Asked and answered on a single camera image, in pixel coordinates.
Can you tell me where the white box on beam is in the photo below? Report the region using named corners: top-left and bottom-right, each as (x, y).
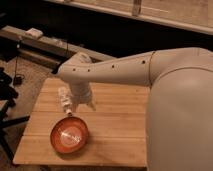
top-left (26, 28), bottom-right (43, 38)

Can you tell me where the orange ceramic bowl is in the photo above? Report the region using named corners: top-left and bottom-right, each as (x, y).
top-left (50, 117), bottom-right (89, 154)

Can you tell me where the black power adapter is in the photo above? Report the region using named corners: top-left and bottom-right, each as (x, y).
top-left (13, 76), bottom-right (23, 86)

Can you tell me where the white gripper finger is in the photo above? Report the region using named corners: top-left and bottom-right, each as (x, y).
top-left (87, 101), bottom-right (96, 111)
top-left (70, 103), bottom-right (78, 113)

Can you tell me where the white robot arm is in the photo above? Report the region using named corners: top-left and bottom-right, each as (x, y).
top-left (54, 47), bottom-right (213, 171)

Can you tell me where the long wooden beam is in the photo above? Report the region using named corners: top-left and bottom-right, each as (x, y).
top-left (0, 26), bottom-right (113, 61)

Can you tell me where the wooden ledge with post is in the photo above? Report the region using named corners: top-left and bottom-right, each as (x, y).
top-left (46, 0), bottom-right (213, 36)

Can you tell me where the clear plastic bottle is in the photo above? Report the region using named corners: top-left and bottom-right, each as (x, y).
top-left (58, 87), bottom-right (72, 115)

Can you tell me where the black chair base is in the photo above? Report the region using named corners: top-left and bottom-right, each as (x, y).
top-left (0, 67), bottom-right (29, 162)

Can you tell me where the black cable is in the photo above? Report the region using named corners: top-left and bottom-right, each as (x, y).
top-left (13, 35), bottom-right (23, 78)

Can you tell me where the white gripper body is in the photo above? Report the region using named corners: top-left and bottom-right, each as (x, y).
top-left (69, 83), bottom-right (92, 104)

